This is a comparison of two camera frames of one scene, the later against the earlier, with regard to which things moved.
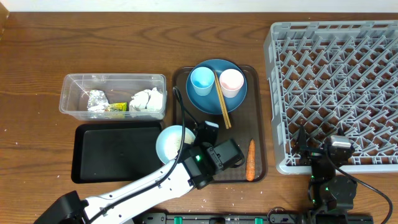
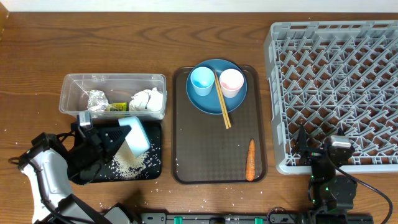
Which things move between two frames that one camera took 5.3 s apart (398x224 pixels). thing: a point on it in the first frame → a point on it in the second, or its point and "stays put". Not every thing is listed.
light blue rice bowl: (169, 140) → (137, 137)
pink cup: (231, 81) stays put
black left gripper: (196, 149) → (91, 139)
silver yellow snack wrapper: (98, 102) stays put
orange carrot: (250, 164) stays put
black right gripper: (312, 154) stays put
